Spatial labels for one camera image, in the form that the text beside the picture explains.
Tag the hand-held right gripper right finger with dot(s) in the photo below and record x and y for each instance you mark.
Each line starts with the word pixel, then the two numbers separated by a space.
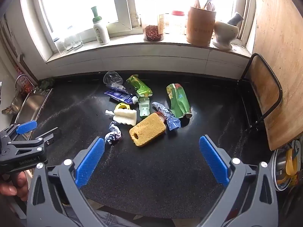
pixel 214 162

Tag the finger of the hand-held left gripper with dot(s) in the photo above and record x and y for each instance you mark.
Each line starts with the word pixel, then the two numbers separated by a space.
pixel 51 134
pixel 26 126

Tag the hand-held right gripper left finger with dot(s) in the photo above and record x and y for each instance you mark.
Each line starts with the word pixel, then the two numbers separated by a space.
pixel 91 162

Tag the blue foil wrapper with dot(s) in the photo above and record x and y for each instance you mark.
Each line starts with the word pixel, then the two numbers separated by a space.
pixel 113 133

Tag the white foam piece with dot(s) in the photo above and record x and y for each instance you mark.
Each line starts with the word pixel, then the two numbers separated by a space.
pixel 125 118

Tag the blue twisted wrapper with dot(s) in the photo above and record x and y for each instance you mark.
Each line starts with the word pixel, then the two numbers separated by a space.
pixel 169 115

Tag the yellow sponge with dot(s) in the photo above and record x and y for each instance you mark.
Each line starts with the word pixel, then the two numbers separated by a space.
pixel 148 128

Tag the red-rimmed white lid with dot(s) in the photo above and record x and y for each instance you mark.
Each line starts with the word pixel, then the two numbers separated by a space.
pixel 160 117

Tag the green snack bag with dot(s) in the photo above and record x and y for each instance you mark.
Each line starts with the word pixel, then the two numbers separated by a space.
pixel 178 99

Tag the dark blue packet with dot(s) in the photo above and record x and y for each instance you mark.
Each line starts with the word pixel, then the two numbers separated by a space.
pixel 119 95

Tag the small green carton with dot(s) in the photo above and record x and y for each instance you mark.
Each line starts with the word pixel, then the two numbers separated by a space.
pixel 144 107

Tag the clear plastic cup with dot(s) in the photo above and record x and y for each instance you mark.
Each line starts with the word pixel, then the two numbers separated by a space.
pixel 113 78

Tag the green squeeze pouch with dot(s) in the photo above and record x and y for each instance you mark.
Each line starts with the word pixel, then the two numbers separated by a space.
pixel 139 86

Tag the person's left hand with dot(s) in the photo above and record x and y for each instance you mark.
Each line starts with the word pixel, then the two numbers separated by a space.
pixel 16 185

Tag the stainless steel sink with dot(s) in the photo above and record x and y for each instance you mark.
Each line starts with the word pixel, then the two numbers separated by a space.
pixel 30 106

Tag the red detergent packet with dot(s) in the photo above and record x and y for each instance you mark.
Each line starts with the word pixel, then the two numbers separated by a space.
pixel 26 84

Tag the chrome faucet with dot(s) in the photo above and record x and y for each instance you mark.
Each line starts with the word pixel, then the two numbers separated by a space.
pixel 20 80

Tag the dark green cloth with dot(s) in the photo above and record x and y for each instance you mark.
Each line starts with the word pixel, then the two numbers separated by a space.
pixel 48 83

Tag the stack of bowls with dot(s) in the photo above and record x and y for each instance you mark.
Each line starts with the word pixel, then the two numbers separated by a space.
pixel 275 167

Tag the yellow plastic spoon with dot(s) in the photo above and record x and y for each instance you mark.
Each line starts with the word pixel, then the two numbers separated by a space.
pixel 291 162

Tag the group of clear drinking glasses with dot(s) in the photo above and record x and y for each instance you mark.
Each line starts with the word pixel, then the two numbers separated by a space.
pixel 69 43

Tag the black metal rack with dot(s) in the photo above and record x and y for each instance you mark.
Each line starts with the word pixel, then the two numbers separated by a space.
pixel 279 94

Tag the white bottle with green pump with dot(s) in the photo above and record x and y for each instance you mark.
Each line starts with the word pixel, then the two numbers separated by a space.
pixel 101 30

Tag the wooden cutting board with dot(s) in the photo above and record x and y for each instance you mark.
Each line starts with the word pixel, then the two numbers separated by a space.
pixel 281 59

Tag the white stone mortar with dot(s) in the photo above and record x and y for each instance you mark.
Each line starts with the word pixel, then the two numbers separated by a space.
pixel 224 34

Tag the bamboo utensil holder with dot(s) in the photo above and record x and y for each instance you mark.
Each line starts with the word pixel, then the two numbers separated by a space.
pixel 200 27

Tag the jar of red beans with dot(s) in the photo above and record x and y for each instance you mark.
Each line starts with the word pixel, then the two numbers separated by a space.
pixel 153 30

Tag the clear jar with red lid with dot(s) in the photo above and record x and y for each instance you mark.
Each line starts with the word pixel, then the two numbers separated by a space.
pixel 176 22

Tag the grey stone pestle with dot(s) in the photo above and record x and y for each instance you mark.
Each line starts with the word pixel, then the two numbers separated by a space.
pixel 236 18

